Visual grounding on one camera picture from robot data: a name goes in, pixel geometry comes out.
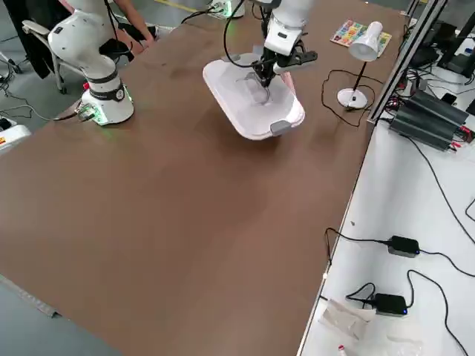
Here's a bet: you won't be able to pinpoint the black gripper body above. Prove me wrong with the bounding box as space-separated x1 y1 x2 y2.
258 47 319 76

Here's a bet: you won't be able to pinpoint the white bin lid grey latches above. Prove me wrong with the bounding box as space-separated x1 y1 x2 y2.
202 44 306 141

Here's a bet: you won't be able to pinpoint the pink plastic bin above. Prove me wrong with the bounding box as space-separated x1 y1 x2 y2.
278 71 307 123

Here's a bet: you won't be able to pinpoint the colourful alphabet puzzle board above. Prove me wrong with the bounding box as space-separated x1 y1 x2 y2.
330 19 393 48

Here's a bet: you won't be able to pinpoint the white desk lamp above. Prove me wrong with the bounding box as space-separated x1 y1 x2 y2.
336 21 384 111

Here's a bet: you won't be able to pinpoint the person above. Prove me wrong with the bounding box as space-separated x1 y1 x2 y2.
107 0 163 51

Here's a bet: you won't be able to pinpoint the black power supply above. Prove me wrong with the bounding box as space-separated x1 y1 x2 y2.
388 96 459 151
407 88 470 129

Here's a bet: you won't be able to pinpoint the black monitor on stand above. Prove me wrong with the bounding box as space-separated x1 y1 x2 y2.
436 0 475 77

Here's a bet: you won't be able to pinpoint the black power adapter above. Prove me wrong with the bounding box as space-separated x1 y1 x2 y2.
373 292 408 317
387 235 421 258

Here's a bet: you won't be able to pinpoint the grey chair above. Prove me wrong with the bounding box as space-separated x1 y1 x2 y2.
20 18 88 96

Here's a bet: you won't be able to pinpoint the white equipment box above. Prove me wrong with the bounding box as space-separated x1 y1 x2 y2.
0 124 33 156

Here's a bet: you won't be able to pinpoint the clear plastic bag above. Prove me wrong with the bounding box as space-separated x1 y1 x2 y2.
319 297 424 356

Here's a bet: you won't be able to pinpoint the thin black lamp cable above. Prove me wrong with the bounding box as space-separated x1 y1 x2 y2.
321 68 376 129

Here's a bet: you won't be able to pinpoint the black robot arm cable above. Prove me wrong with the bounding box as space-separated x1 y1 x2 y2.
96 0 272 70

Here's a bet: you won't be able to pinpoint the aluminium frame post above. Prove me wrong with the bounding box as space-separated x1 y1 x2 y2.
366 0 445 123

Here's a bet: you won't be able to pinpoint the black adapter cable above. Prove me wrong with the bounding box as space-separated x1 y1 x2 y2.
345 269 471 356
324 228 475 278

